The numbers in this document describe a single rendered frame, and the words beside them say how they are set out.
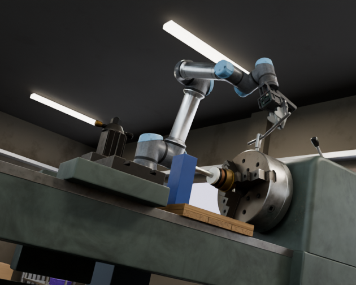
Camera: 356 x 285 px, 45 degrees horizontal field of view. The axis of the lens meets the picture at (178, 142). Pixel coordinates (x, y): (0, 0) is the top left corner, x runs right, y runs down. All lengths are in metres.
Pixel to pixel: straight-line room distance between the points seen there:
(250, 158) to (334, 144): 3.55
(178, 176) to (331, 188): 0.63
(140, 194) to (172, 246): 0.22
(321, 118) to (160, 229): 4.35
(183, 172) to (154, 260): 0.37
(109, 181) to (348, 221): 1.05
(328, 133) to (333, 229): 3.64
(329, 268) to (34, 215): 1.11
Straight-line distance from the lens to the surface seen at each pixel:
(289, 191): 1.73
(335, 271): 1.82
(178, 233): 1.38
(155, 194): 1.27
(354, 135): 5.21
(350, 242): 1.90
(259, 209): 1.67
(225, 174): 1.68
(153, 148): 2.09
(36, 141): 9.11
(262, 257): 1.61
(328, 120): 5.47
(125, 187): 1.22
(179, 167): 1.57
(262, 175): 1.67
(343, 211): 1.87
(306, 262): 1.69
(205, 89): 2.25
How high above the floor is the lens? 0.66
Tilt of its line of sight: 18 degrees up
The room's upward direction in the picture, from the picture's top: 12 degrees clockwise
